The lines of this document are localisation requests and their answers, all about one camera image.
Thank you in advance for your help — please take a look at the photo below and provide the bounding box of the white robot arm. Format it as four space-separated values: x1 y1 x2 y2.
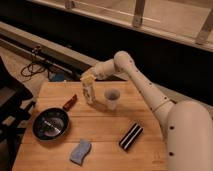
81 51 213 171

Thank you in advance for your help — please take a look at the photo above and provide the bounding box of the black white striped block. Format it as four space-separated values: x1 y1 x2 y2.
119 123 143 151

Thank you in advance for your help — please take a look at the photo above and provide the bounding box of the black frying pan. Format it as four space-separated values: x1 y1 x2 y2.
32 94 78 141

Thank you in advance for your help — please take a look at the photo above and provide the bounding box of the black cable on floor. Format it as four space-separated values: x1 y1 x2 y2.
20 53 51 80

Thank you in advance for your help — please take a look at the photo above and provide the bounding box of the black chair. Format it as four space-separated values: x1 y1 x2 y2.
0 56 34 169

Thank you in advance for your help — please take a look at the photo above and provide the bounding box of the translucent plastic cup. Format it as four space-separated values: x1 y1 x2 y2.
104 89 120 110

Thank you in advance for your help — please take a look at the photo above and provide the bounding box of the blue sponge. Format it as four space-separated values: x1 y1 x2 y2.
70 139 92 165

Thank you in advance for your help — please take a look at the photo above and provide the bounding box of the blue object behind table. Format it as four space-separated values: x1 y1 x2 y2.
50 73 65 82

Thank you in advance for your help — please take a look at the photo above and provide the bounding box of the clear plastic bottle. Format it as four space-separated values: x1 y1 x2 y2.
82 81 95 104

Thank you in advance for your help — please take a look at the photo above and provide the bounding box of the metal floor rail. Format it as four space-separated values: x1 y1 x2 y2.
0 21 97 70

